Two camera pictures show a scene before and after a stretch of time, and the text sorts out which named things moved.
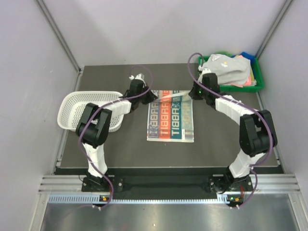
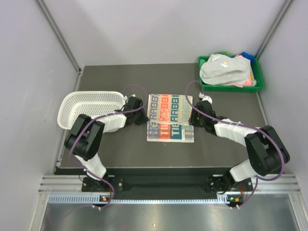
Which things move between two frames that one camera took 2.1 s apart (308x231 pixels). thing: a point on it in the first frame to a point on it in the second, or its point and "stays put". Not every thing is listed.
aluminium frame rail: [67, 184] stays put
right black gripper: [193, 93] to [192, 121]
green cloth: [224, 52] stays put
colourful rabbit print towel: [170, 118] stays put
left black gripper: [151, 97] to [144, 118]
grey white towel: [230, 70] stays put
